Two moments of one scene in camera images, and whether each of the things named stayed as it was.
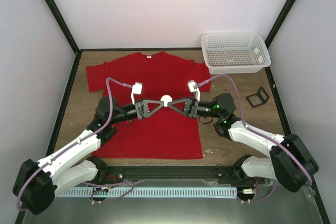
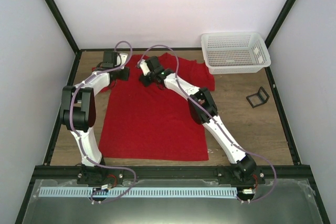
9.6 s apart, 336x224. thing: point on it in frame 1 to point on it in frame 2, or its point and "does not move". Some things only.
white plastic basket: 233,53 does not move
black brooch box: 259,98 does not move
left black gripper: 145,113 to 124,76
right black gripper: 190,107 to 146,83
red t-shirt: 166,133 does not move
